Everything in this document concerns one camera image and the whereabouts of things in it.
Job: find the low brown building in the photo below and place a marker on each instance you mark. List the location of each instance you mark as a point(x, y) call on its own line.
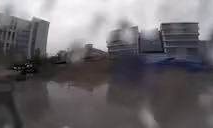
point(92, 54)

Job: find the blue construction fence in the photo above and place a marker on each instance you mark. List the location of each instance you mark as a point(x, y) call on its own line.
point(167, 60)

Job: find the grey building under construction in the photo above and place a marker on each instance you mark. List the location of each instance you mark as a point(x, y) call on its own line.
point(174, 38)

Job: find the dark vehicle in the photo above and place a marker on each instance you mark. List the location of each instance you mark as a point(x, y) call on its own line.
point(24, 67)

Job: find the tall white building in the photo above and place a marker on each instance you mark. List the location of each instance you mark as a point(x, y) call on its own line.
point(24, 35)

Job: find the row of dark trees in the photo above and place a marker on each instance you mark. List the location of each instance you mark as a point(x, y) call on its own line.
point(14, 58)

